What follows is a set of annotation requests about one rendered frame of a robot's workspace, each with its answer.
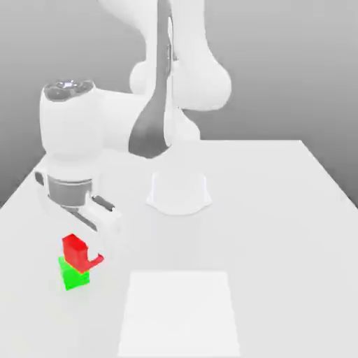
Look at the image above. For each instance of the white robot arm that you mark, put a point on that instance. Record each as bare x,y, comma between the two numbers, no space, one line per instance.
179,84

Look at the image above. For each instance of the small green cube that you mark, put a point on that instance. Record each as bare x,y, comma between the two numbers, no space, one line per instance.
73,278

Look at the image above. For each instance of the small red cube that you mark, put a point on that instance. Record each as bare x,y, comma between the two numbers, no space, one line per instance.
74,251

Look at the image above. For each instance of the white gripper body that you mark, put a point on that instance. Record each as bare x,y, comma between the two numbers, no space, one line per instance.
92,223

